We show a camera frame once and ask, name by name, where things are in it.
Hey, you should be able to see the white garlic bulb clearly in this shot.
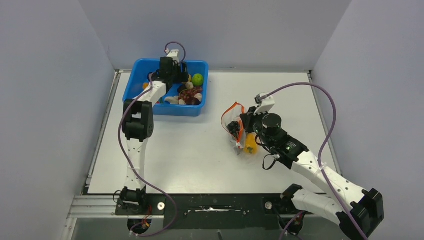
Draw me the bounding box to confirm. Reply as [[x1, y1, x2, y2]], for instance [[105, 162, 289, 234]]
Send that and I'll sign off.
[[185, 81, 194, 90]]

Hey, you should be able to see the green custard apple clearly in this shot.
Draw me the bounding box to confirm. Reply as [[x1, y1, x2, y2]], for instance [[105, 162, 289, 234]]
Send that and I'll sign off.
[[191, 73, 205, 87]]

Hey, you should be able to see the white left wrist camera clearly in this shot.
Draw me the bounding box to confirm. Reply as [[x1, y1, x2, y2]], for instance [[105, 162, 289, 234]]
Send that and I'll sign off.
[[166, 49, 180, 63]]

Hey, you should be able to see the red grape bunch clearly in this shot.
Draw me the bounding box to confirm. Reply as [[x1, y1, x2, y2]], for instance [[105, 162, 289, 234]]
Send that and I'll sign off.
[[178, 86, 203, 102]]

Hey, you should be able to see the yellow bumpy pepper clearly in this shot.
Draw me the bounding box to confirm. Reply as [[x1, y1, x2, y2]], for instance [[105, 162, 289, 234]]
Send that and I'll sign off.
[[243, 132, 258, 155]]

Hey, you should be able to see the clear zip top bag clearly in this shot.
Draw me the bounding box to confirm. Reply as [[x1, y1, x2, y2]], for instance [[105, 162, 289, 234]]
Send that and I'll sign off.
[[220, 102, 258, 156]]

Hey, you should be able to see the dark purple passion fruit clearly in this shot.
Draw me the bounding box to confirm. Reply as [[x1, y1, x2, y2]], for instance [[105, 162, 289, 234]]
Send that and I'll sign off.
[[186, 97, 201, 106]]

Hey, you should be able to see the small white garlic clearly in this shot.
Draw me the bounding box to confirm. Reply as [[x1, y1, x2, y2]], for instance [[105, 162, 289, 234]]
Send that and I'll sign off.
[[193, 93, 203, 102]]

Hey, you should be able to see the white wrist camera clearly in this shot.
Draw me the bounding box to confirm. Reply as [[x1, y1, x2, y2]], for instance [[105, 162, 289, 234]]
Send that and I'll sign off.
[[166, 49, 180, 63], [254, 92, 275, 116]]

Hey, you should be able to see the white mushroom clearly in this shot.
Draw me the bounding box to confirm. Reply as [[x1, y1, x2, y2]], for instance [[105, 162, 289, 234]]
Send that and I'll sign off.
[[164, 96, 186, 105]]

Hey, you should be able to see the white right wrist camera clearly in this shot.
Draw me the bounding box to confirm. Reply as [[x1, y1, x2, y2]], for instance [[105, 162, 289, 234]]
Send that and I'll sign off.
[[254, 92, 275, 116]]

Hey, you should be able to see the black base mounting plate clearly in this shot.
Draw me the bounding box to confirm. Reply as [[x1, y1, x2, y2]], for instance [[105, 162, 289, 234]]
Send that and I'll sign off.
[[115, 193, 299, 230]]

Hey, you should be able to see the small orange bumpy pepper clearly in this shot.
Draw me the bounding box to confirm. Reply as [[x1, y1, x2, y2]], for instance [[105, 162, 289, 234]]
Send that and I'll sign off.
[[142, 82, 150, 90]]

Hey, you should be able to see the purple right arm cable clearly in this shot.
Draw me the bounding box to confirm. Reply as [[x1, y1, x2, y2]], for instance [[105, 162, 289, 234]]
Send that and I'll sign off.
[[256, 82, 369, 240]]

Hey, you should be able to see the blue plastic bin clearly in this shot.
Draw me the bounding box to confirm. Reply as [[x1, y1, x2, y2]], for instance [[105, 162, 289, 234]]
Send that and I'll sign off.
[[122, 58, 209, 117]]

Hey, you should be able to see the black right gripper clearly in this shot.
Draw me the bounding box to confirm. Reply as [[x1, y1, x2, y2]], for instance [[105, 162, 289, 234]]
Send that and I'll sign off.
[[241, 105, 275, 150]]

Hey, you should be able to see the dark brown chestnut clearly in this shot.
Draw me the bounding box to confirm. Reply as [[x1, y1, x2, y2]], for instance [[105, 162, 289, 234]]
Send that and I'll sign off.
[[177, 84, 187, 94]]

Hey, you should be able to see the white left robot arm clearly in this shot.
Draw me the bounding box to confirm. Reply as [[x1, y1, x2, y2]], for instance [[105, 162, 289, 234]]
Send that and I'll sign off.
[[117, 57, 189, 215]]

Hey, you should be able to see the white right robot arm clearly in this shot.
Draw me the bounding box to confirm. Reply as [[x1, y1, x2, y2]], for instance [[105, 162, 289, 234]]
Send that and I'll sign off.
[[240, 107, 384, 240]]

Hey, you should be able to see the black grape bunch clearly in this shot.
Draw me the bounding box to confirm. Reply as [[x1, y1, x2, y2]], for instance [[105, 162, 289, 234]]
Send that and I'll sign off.
[[226, 121, 241, 139]]

